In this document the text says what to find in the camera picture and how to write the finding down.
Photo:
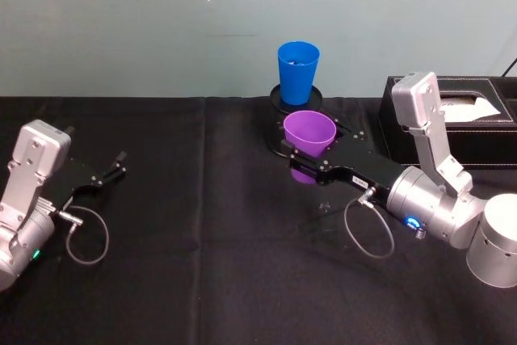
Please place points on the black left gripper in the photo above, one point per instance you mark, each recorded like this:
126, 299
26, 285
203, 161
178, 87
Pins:
78, 177

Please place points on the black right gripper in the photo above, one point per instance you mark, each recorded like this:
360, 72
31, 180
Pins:
363, 167

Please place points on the purple plastic cup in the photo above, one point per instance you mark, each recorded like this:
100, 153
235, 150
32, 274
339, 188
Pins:
309, 133

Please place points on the black round coaster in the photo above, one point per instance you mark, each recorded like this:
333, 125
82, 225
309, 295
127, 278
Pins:
274, 144
317, 98

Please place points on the clear plastic case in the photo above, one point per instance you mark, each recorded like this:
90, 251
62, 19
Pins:
325, 206

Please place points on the blue plastic cup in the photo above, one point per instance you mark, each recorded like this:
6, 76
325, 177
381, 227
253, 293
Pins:
298, 78

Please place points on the black table cloth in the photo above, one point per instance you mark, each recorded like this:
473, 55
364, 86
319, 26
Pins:
169, 240

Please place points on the white paper tissue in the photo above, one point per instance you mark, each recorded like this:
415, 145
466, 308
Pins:
480, 108

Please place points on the black leather tissue box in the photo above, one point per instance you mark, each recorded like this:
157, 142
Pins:
484, 139

